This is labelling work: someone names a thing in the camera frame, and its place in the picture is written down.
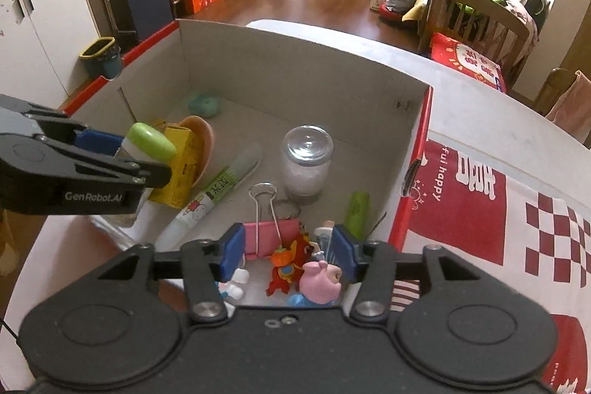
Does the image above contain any red white table mat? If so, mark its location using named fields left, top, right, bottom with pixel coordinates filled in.
left=390, top=140, right=590, bottom=393

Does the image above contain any white green marker pen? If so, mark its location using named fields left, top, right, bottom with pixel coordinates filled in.
left=155, top=143, right=263, bottom=252

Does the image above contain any pink binder clip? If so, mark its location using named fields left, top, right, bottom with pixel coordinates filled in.
left=245, top=182, right=300, bottom=260

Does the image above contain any green trash bin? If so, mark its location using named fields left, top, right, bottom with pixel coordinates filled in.
left=79, top=37, right=123, bottom=80

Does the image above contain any person left hand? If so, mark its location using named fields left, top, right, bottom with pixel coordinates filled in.
left=0, top=210, right=19, bottom=277

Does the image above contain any pink pig chef figurine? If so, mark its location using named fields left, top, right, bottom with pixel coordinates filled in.
left=285, top=220, right=346, bottom=308

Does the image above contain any clear jar silver lid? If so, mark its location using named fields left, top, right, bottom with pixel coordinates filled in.
left=281, top=125, right=335, bottom=205

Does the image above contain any pink towel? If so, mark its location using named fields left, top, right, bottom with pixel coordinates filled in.
left=546, top=70, right=591, bottom=144

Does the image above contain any red printed seat cushion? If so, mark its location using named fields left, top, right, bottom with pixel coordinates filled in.
left=431, top=33, right=506, bottom=93

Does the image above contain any pink heart dish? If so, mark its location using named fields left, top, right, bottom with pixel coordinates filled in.
left=179, top=116, right=215, bottom=187

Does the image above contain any orange red keychain figurine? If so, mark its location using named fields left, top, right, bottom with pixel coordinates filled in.
left=266, top=233, right=314, bottom=297

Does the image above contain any wooden chair with towel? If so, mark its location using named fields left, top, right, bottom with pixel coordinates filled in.
left=532, top=68, right=576, bottom=116

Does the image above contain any green highlighter tube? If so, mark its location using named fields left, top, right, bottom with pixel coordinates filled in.
left=344, top=191, right=370, bottom=241

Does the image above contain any white cabinet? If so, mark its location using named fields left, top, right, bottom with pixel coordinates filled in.
left=0, top=0, right=100, bottom=107

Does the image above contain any red cardboard box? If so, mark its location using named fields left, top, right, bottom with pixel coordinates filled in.
left=0, top=18, right=435, bottom=390

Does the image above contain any wooden chair with cushion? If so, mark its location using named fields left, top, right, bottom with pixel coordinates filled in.
left=418, top=0, right=538, bottom=87

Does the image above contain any white rabbit keychain figurine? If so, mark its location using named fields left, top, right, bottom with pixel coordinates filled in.
left=217, top=268, right=249, bottom=303

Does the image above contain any yellow small box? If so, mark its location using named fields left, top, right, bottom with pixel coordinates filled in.
left=148, top=125, right=198, bottom=209

